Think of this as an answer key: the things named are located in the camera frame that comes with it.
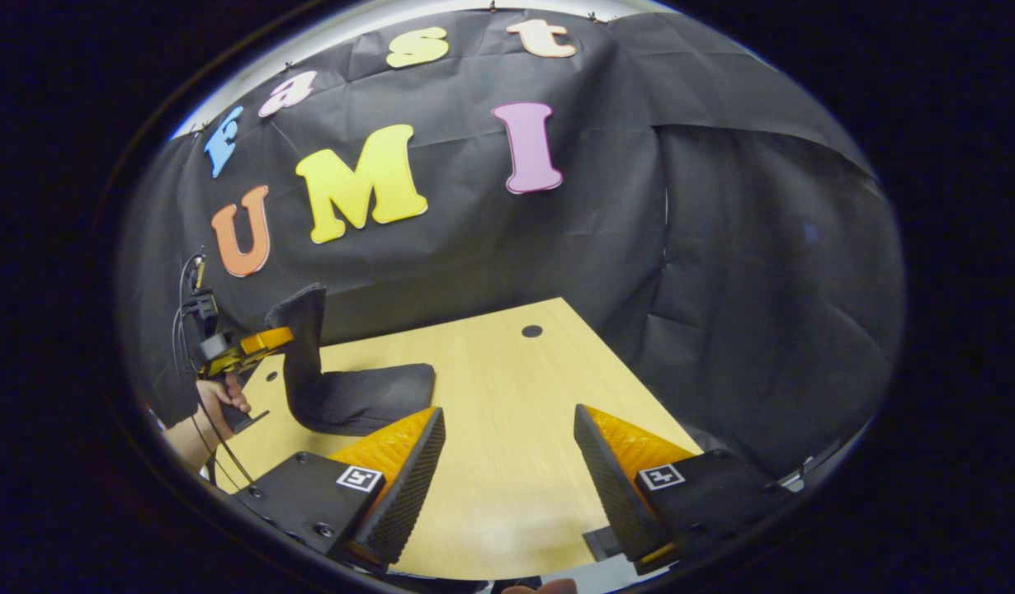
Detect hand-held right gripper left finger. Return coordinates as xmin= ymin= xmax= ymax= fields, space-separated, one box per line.
xmin=234 ymin=405 xmax=447 ymax=571

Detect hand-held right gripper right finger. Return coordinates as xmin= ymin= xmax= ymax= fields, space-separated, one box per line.
xmin=573 ymin=403 xmax=794 ymax=577

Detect dark jeans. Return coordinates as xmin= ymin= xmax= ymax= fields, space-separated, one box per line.
xmin=263 ymin=282 xmax=437 ymax=437

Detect row of black cloth clips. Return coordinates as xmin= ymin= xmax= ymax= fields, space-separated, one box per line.
xmin=194 ymin=2 xmax=603 ymax=134

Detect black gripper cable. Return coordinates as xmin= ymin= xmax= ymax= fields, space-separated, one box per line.
xmin=172 ymin=247 xmax=257 ymax=488

